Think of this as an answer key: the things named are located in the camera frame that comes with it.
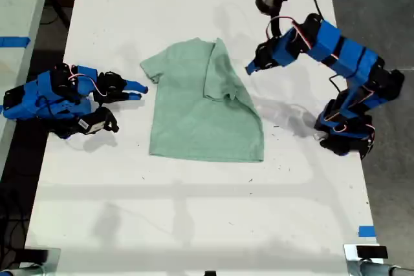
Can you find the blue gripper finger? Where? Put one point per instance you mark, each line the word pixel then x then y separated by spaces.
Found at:
pixel 253 67

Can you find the thin blue gripper finger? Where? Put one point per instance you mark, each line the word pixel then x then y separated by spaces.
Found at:
pixel 132 97

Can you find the thick blue gripper finger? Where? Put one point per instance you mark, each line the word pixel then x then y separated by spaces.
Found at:
pixel 136 86

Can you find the pale green T-shirt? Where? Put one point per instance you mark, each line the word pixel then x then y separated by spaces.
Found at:
pixel 194 121

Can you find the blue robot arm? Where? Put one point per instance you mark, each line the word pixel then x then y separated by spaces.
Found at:
pixel 29 101
pixel 349 53

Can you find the long blue tape strip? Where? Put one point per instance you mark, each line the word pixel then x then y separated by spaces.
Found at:
pixel 14 41

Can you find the white side table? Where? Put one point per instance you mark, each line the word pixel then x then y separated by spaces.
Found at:
pixel 19 14

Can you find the small black box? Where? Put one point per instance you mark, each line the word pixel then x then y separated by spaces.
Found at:
pixel 371 252
pixel 35 255

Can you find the short blue tape strip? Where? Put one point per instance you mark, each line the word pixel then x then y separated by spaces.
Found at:
pixel 366 231

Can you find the camera black stalk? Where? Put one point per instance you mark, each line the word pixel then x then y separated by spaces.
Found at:
pixel 275 25

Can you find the metal corner bracket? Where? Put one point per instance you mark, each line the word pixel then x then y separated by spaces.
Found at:
pixel 351 261
pixel 53 261

